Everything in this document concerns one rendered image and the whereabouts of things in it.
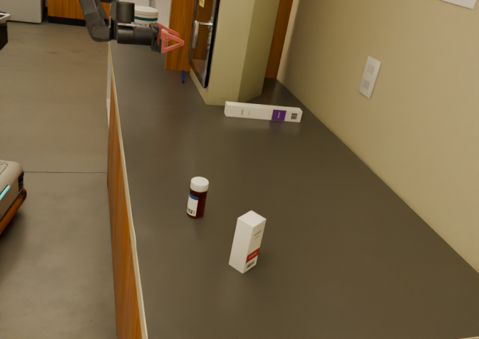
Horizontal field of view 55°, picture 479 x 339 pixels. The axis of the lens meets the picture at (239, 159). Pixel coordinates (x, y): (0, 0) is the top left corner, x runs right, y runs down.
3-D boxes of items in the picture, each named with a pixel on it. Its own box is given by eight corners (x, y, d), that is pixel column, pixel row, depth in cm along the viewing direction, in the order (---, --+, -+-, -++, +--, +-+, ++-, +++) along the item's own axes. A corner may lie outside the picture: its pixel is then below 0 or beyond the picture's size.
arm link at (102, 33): (101, 38, 151) (91, 38, 142) (101, 1, 148) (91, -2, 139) (137, 40, 150) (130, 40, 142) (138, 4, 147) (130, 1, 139)
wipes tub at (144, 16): (154, 38, 230) (156, 7, 223) (157, 45, 219) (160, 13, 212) (127, 35, 225) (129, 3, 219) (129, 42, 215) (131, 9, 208)
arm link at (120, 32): (113, 43, 147) (114, 43, 142) (113, 20, 146) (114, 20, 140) (135, 44, 150) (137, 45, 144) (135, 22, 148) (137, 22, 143)
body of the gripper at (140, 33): (155, 23, 151) (132, 21, 149) (159, 30, 142) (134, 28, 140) (154, 43, 154) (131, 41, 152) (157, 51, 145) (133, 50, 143)
